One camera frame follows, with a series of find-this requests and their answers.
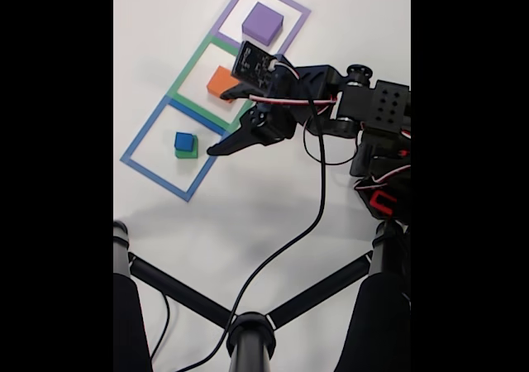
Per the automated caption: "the orange cube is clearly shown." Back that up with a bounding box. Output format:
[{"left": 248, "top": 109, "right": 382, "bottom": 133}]
[{"left": 207, "top": 65, "right": 243, "bottom": 103}]

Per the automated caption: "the green cube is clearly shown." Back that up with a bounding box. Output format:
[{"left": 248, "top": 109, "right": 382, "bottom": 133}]
[{"left": 174, "top": 136, "right": 199, "bottom": 160}]

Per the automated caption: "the small blue cube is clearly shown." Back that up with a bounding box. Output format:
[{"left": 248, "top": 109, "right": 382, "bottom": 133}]
[{"left": 174, "top": 131, "right": 195, "bottom": 150}]

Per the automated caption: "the large purple cube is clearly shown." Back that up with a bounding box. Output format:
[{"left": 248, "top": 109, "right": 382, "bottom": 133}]
[{"left": 241, "top": 1, "right": 285, "bottom": 47}]

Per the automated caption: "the red table clamp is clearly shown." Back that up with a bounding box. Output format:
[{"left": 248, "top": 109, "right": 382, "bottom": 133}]
[{"left": 369, "top": 189, "right": 398, "bottom": 217}]

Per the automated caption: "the black tripod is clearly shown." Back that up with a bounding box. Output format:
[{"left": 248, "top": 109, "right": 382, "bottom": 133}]
[{"left": 113, "top": 219, "right": 412, "bottom": 372}]

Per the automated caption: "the red white servo wire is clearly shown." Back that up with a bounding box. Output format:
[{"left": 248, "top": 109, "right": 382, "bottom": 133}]
[
  {"left": 354, "top": 163, "right": 412, "bottom": 193},
  {"left": 247, "top": 60, "right": 412, "bottom": 167}
]

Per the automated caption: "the purple square frame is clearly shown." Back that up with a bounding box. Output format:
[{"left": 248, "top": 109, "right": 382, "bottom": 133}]
[{"left": 211, "top": 0, "right": 312, "bottom": 68}]

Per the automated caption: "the green square frame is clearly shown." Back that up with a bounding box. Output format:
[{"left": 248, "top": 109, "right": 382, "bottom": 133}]
[{"left": 167, "top": 32, "right": 274, "bottom": 136}]

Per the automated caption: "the blue square frame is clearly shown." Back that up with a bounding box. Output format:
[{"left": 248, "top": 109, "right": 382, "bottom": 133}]
[{"left": 119, "top": 94, "right": 232, "bottom": 203}]

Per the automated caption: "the thick black camera cable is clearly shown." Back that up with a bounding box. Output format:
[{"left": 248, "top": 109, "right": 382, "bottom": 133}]
[{"left": 175, "top": 64, "right": 327, "bottom": 372}]

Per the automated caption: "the thin black cable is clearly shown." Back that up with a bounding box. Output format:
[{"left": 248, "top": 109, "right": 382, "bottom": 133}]
[{"left": 149, "top": 293, "right": 171, "bottom": 360}]

